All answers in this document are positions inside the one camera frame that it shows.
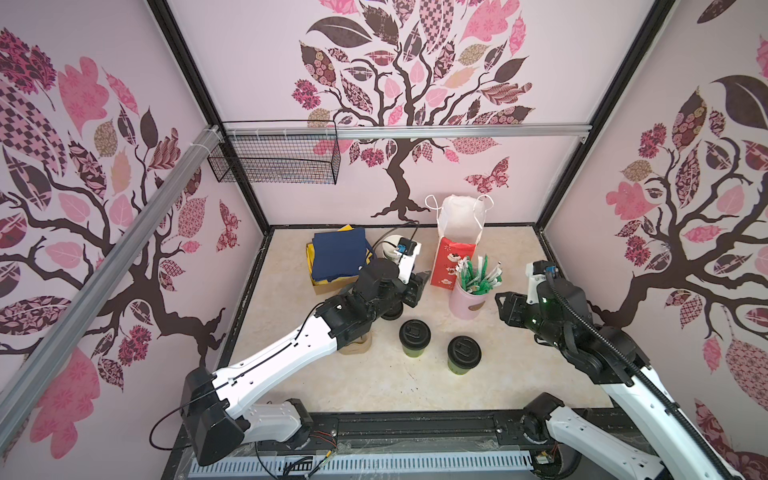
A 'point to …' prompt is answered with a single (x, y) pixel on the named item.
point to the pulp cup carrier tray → (359, 346)
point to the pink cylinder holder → (464, 305)
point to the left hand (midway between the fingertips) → (422, 274)
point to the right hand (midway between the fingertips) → (504, 294)
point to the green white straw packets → (480, 277)
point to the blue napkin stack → (339, 253)
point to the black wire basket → (276, 160)
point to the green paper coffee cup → (413, 353)
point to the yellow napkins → (310, 256)
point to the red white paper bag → (459, 228)
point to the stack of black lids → (393, 313)
